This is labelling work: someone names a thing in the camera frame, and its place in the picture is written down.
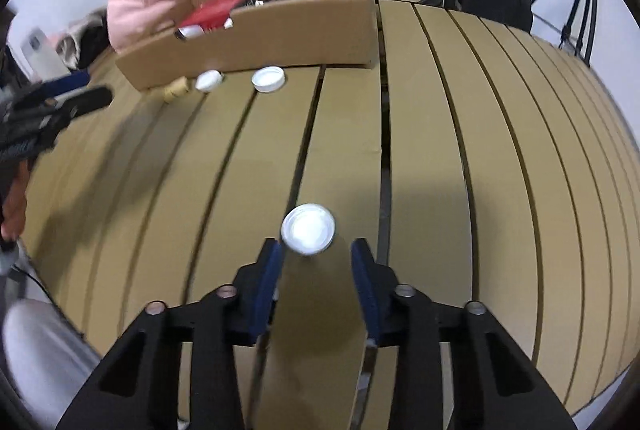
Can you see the white round lid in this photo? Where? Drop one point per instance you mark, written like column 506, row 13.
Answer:
column 307, row 228
column 268, row 79

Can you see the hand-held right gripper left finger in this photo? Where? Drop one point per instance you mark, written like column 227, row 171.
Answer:
column 267, row 290

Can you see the red box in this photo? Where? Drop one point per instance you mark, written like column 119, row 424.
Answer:
column 215, row 12

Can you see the shallow cardboard tray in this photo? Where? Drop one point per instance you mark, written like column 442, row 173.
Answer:
column 280, row 35

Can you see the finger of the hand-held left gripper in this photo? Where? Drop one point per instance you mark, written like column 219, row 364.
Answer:
column 70, row 81
column 85, row 101

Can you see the person's left hand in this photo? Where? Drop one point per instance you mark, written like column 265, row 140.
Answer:
column 14, row 202

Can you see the small white cap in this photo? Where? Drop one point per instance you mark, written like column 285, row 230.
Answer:
column 208, row 80

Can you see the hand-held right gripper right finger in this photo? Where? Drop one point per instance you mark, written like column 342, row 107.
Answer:
column 362, row 290

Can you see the beige clothes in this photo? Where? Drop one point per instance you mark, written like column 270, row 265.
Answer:
column 80, row 37

